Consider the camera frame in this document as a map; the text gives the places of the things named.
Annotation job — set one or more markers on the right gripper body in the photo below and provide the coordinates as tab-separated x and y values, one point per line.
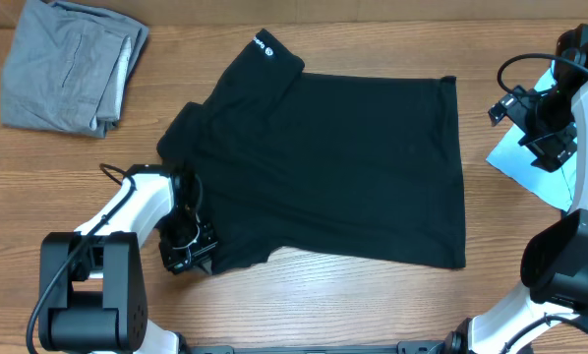
523	126

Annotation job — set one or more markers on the light blue t-shirt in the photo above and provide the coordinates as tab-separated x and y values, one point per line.
567	187

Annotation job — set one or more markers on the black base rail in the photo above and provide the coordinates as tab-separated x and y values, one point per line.
402	347

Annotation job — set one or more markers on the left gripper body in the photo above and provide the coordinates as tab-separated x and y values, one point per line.
187	243

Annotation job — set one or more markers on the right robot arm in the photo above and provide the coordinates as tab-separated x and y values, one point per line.
553	286

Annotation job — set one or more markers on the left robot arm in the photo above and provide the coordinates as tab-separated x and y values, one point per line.
92	292

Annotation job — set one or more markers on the black t-shirt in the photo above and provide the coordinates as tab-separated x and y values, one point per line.
363	167

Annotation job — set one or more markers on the folded grey trousers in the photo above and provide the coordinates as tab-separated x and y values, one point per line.
68	68

